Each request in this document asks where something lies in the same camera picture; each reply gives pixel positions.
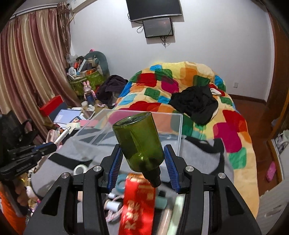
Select white marker pen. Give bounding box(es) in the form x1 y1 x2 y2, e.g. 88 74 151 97
54 126 71 145

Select white tape roll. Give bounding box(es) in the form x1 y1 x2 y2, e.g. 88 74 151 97
73 164 88 175

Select red paper packet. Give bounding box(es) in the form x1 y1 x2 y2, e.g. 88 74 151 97
118 173 156 235

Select green glass bottle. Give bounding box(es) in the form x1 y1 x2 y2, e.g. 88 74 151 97
113 112 164 188

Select purple spray bottle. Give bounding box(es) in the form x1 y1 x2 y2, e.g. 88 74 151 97
104 193 124 222

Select person's left hand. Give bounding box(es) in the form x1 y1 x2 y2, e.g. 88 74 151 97
15 185 29 207

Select pink pouch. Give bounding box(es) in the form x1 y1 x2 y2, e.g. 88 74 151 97
46 129 60 143

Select red box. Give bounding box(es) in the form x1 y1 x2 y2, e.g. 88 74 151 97
39 95 64 117

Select blue white book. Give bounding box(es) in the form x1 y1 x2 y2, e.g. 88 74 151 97
54 109 81 124

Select orange jacket sleeve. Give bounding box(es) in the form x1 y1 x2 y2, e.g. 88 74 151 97
1 180 26 234

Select clear plastic storage box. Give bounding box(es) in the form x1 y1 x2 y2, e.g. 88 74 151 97
72 109 183 163

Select pink slipper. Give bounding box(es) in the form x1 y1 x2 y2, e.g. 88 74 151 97
266 161 277 182

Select teal small container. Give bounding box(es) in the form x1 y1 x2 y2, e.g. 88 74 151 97
155 191 167 210

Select pink rabbit doll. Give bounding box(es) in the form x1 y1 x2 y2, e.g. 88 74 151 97
83 80 96 106

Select dark purple clothes pile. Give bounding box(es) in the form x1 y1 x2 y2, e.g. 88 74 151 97
96 75 128 108

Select green storage basket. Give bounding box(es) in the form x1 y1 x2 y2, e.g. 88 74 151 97
69 71 106 96

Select striped pink curtain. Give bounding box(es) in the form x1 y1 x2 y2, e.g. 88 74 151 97
1 2 80 142

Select grey green plush cushion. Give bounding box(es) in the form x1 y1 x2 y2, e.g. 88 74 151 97
84 51 110 78

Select black clothes on bed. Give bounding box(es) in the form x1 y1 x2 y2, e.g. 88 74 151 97
169 85 219 125

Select colourful patchwork duvet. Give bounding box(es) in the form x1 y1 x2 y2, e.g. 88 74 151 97
116 61 260 215

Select wall socket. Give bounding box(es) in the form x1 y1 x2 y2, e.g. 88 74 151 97
233 82 239 88

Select large wall television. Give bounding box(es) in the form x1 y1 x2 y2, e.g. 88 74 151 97
126 0 182 21

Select small wall monitor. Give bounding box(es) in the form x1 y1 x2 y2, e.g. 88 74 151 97
143 17 173 38

